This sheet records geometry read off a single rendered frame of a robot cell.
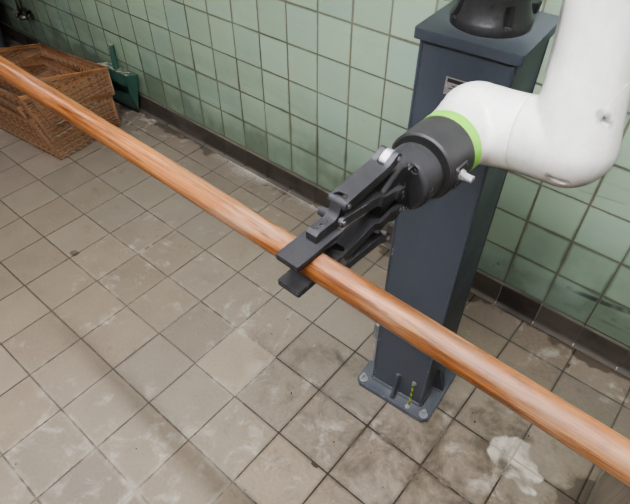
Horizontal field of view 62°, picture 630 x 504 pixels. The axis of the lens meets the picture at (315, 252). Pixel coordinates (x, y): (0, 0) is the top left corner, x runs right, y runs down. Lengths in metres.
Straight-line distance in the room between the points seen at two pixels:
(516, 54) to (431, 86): 0.18
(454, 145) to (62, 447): 1.57
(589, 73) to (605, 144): 0.08
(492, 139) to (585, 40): 0.15
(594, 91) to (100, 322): 1.84
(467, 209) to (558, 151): 0.52
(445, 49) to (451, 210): 0.35
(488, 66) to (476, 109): 0.31
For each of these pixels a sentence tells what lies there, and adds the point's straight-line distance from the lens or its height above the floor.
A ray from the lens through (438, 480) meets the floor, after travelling 1.75.
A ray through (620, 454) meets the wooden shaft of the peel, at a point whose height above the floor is 1.21.
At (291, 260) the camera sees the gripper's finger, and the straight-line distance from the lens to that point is 0.51.
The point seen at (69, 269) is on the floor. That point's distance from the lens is 2.40.
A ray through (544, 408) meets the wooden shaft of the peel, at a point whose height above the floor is 1.21.
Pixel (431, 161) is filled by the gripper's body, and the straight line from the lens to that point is 0.64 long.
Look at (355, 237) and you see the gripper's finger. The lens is 0.60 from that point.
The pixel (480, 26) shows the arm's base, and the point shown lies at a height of 1.22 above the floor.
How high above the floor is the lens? 1.59
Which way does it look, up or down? 45 degrees down
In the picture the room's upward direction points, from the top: straight up
